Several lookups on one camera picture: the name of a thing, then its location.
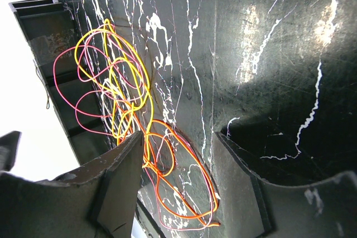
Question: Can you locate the orange thin cable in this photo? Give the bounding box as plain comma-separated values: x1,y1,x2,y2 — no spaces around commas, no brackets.
114,101,221,227

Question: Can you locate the yellow thin cable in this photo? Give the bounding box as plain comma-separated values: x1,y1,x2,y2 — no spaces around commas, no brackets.
74,18,156,166

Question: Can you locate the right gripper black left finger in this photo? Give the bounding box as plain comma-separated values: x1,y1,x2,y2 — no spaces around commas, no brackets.
1,132,144,237

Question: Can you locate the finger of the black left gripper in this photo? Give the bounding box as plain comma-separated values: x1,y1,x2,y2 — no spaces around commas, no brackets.
0,131,22,171

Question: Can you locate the brown thin cable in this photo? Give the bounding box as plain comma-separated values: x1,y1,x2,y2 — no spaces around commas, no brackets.
33,59,51,110

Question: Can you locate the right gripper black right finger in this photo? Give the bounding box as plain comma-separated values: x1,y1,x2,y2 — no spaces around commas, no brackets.
213,132,356,237

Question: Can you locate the black three-compartment tray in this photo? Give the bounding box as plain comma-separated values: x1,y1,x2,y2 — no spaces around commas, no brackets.
9,0,111,164

